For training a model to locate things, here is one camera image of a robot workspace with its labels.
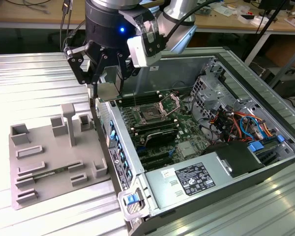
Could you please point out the grey plastic parts rack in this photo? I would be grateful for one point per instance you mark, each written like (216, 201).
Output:
(56, 152)

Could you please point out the small white sticker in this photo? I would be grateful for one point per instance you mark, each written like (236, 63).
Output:
(168, 172)

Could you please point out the silver square CPU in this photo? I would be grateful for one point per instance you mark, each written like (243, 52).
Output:
(108, 92)

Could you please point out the black expansion card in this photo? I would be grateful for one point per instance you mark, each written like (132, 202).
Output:
(162, 137)

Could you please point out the brown cardboard box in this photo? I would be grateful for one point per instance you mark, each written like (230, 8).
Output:
(282, 49)

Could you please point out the grey power supply unit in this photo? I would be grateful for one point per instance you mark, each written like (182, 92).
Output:
(162, 194)

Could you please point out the silver metal drive cage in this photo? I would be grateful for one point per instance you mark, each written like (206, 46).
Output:
(206, 96)

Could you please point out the black computer tower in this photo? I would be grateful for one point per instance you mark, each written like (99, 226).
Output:
(292, 83)

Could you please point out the black expansion slot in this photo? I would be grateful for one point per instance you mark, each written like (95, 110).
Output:
(157, 163)
(155, 157)

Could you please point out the blue case latch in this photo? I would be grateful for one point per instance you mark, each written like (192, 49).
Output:
(132, 199)

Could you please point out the black RAM slot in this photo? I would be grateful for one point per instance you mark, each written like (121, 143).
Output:
(140, 94)
(152, 122)
(138, 101)
(156, 127)

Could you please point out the CPU socket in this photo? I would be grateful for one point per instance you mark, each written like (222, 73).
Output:
(150, 113)

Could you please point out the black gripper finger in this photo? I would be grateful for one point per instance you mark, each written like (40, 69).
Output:
(76, 66)
(120, 73)

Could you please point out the green motherboard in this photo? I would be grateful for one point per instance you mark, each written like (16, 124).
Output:
(185, 132)

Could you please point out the black rating label sticker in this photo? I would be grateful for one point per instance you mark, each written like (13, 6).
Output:
(194, 178)

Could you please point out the open grey PC case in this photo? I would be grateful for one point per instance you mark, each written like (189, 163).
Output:
(177, 71)

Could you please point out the thin metal locking lever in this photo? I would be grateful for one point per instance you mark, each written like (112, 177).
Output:
(135, 100)

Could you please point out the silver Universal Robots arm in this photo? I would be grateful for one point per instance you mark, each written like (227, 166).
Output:
(174, 9)

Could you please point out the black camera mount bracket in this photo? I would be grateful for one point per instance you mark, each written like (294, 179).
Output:
(147, 27)

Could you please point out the green RAM stick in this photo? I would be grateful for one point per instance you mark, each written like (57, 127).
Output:
(51, 170)

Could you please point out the black plastic air shroud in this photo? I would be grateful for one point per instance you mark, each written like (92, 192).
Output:
(236, 155)

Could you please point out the small white parts box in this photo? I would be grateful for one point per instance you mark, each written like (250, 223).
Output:
(258, 21)

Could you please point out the silver chipset heatsink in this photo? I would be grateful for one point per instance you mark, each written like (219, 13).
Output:
(186, 149)

